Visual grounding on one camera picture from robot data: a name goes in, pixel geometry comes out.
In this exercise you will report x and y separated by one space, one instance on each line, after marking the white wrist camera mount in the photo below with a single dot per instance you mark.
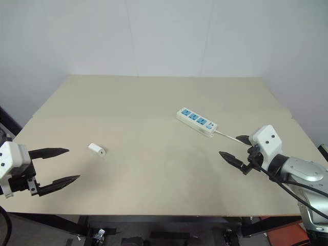
267 142
11 160

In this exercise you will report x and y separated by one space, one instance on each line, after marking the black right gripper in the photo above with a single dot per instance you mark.
255 157

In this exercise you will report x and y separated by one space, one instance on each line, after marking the white plug adapter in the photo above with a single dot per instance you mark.
97 150

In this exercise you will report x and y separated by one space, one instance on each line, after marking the dark purple-edged panel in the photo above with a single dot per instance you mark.
9 123

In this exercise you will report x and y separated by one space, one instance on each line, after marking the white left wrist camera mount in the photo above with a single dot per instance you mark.
11 160

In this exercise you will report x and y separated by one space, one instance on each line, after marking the orange red box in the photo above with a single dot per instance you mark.
284 234

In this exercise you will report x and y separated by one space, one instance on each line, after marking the black table frame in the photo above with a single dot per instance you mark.
159 228

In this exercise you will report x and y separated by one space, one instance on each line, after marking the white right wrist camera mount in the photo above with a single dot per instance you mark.
267 142

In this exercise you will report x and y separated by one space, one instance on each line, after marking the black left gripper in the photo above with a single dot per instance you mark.
18 183

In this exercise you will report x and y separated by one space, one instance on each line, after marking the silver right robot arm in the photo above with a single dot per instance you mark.
305 179

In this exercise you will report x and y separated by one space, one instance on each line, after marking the white power strip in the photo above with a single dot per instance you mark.
197 121

